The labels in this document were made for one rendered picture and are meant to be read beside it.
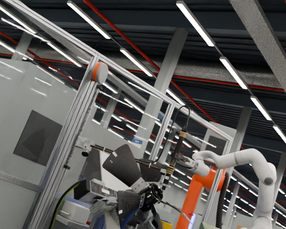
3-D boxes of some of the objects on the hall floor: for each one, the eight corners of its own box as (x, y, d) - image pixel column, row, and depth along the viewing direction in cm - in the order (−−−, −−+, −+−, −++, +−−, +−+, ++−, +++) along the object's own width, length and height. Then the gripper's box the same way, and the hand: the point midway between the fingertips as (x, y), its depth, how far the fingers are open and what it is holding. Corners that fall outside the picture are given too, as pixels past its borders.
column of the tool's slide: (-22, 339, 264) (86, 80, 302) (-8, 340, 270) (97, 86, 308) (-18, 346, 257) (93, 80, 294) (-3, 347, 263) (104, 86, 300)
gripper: (184, 157, 290) (166, 147, 279) (202, 160, 277) (184, 150, 266) (180, 167, 288) (162, 158, 277) (198, 171, 275) (179, 161, 264)
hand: (175, 155), depth 273 cm, fingers closed on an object, 4 cm apart
